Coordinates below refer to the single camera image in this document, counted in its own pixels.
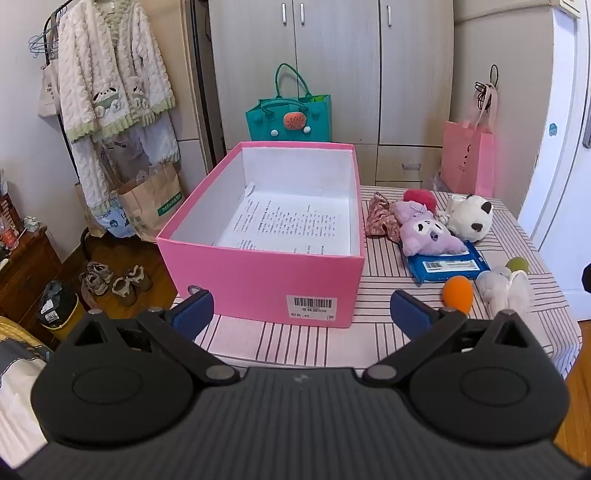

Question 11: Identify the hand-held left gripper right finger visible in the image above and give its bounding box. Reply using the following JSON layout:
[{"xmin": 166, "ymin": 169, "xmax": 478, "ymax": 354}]
[{"xmin": 362, "ymin": 290, "xmax": 550, "ymax": 386}]

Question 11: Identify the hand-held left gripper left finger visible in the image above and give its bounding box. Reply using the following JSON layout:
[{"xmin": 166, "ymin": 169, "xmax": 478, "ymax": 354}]
[{"xmin": 55, "ymin": 290, "xmax": 241, "ymax": 386}]

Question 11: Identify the orange ball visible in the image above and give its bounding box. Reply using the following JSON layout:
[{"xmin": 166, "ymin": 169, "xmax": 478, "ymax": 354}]
[{"xmin": 442, "ymin": 276, "xmax": 475, "ymax": 315}]

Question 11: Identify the blue wet wipes packet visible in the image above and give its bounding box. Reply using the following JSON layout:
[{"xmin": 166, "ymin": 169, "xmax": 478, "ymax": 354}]
[{"xmin": 407, "ymin": 240, "xmax": 491, "ymax": 284}]

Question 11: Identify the pink cardboard box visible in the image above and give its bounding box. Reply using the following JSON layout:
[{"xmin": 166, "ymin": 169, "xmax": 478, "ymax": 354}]
[{"xmin": 156, "ymin": 141, "xmax": 366, "ymax": 329}]

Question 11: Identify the purple plush toy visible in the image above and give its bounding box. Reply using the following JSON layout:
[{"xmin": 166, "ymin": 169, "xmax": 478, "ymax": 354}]
[{"xmin": 393, "ymin": 200, "xmax": 469, "ymax": 256}]

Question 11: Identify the white fluffy toy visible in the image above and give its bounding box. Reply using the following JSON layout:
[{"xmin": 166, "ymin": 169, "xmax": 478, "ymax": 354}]
[{"xmin": 475, "ymin": 268, "xmax": 534, "ymax": 317}]

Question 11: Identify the beige boot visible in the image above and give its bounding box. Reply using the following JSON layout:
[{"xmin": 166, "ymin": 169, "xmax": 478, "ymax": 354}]
[
  {"xmin": 127, "ymin": 265, "xmax": 153, "ymax": 292},
  {"xmin": 112, "ymin": 276, "xmax": 138, "ymax": 308}
]

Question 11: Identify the white panda plush toy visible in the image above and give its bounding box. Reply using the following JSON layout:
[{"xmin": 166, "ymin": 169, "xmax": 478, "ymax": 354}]
[{"xmin": 436, "ymin": 194, "xmax": 495, "ymax": 241}]

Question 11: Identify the red pompom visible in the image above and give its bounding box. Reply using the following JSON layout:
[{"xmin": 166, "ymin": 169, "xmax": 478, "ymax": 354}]
[{"xmin": 403, "ymin": 188, "xmax": 438, "ymax": 213}]

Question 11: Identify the brown paper bag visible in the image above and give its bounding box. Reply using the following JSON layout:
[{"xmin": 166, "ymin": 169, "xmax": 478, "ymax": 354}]
[{"xmin": 117, "ymin": 161, "xmax": 185, "ymax": 243}]

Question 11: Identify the white refrigerator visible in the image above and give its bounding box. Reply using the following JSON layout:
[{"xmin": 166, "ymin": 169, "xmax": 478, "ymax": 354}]
[{"xmin": 517, "ymin": 7, "xmax": 591, "ymax": 296}]

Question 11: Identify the blue white plastic pack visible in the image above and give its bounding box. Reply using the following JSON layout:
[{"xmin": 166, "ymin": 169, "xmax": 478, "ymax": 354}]
[{"xmin": 90, "ymin": 198, "xmax": 134, "ymax": 238}]

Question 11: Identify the printed paper sheet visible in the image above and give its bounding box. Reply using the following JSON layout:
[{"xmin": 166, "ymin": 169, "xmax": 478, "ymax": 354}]
[{"xmin": 213, "ymin": 181, "xmax": 352, "ymax": 256}]

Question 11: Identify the yellow trash bin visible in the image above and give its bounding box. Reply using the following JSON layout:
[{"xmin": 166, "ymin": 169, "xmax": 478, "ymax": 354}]
[{"xmin": 36, "ymin": 281, "xmax": 86, "ymax": 342}]

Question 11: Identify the pink paper shopping bag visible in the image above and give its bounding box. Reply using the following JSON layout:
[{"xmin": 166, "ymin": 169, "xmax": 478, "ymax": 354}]
[{"xmin": 440, "ymin": 88, "xmax": 497, "ymax": 198}]

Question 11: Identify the wooden cabinet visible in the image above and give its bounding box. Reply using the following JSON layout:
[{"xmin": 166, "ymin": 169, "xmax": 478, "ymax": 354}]
[{"xmin": 0, "ymin": 226, "xmax": 63, "ymax": 324}]

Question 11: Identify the yellow grey blanket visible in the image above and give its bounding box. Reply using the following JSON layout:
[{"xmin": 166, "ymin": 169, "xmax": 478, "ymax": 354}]
[{"xmin": 0, "ymin": 316, "xmax": 51, "ymax": 467}]

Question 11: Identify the red bottle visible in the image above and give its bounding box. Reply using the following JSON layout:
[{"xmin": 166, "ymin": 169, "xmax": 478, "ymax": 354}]
[{"xmin": 0, "ymin": 217, "xmax": 19, "ymax": 250}]

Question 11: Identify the teal felt handbag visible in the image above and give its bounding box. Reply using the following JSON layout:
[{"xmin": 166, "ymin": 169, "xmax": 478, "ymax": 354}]
[{"xmin": 245, "ymin": 63, "xmax": 332, "ymax": 142}]

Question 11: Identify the beige wardrobe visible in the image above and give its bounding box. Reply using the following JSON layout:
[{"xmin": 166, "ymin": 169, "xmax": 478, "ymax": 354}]
[{"xmin": 208, "ymin": 0, "xmax": 455, "ymax": 188}]

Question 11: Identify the beige tote bag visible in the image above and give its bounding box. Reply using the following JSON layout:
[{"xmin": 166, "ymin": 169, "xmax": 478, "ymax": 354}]
[{"xmin": 37, "ymin": 60, "xmax": 63, "ymax": 118}]

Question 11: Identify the white fluffy jacket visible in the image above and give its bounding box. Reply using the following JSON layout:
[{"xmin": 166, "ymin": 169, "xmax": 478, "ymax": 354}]
[{"xmin": 58, "ymin": 0, "xmax": 176, "ymax": 144}]

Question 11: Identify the black clothes rack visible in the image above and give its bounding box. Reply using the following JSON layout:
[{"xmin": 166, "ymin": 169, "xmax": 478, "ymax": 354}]
[{"xmin": 28, "ymin": 0, "xmax": 121, "ymax": 259}]

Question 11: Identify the black wall hook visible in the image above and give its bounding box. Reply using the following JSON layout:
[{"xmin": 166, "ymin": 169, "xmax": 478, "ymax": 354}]
[{"xmin": 475, "ymin": 65, "xmax": 500, "ymax": 110}]

